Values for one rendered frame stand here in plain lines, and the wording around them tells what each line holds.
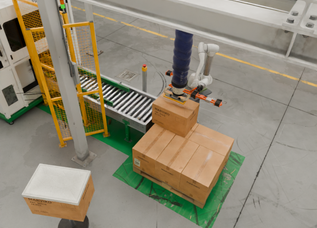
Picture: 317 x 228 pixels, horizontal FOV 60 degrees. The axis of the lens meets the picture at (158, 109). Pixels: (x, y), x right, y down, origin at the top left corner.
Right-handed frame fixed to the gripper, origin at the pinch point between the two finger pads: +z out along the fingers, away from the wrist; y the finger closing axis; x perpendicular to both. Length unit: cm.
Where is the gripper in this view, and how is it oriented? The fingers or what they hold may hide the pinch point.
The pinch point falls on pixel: (195, 94)
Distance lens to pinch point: 387.2
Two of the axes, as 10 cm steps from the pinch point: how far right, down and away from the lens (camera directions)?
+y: -0.3, 7.5, 6.6
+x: -8.6, -3.6, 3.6
